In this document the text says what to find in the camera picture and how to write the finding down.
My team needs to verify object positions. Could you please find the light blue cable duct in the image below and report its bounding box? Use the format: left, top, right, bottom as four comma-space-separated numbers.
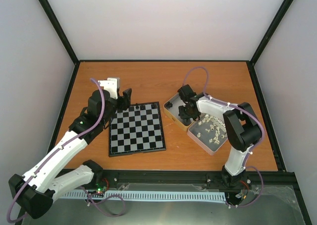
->
59, 190, 227, 202

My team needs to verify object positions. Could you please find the black chess piece in tin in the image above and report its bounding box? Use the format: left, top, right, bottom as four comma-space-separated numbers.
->
166, 102, 173, 109

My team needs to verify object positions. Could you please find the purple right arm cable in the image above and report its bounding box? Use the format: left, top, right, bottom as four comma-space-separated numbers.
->
182, 66, 265, 173

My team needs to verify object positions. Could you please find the black white chess board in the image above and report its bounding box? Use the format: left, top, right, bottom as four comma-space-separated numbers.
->
108, 102, 166, 157

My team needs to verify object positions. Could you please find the black frame post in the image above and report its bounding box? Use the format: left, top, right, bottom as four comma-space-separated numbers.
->
38, 0, 79, 66
250, 0, 294, 67

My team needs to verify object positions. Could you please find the black frame post right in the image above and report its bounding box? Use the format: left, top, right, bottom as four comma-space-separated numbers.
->
250, 0, 294, 67

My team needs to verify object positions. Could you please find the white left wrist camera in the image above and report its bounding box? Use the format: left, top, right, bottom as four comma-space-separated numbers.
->
98, 77, 120, 100

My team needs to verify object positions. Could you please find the silver tin lid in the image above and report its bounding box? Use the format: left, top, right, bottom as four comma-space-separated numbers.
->
187, 114, 227, 155

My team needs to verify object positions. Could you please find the black frame post left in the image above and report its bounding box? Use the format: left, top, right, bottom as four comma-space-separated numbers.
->
38, 0, 79, 66

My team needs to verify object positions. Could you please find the gold metal tin box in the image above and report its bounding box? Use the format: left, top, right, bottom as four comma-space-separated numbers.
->
163, 94, 198, 132

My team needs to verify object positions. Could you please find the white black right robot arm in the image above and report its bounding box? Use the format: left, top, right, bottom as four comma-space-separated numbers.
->
177, 84, 264, 188

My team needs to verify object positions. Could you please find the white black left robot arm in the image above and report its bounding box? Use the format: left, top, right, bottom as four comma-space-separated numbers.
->
8, 88, 132, 219

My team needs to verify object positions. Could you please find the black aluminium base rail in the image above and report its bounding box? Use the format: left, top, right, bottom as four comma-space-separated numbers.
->
98, 170, 299, 192

